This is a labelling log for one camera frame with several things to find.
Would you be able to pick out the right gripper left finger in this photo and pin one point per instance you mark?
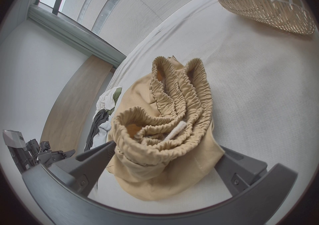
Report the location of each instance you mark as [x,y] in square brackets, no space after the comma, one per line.
[87,169]

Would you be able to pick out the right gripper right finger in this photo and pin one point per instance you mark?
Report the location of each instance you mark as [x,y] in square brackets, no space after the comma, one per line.
[239,171]

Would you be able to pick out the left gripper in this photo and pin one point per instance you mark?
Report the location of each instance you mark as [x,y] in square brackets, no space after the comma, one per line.
[46,158]

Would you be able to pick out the tan shorts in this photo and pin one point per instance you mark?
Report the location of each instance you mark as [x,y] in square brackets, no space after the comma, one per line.
[174,94]

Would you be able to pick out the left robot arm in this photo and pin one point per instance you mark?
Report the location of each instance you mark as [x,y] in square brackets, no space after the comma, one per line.
[15,141]

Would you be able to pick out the round woven basket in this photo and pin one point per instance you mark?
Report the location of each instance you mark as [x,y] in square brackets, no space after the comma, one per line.
[269,12]

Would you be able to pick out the pile of clothes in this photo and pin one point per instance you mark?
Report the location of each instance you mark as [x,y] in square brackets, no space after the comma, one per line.
[104,101]

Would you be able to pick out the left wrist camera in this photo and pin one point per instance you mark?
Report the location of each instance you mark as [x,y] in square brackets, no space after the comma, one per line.
[44,145]

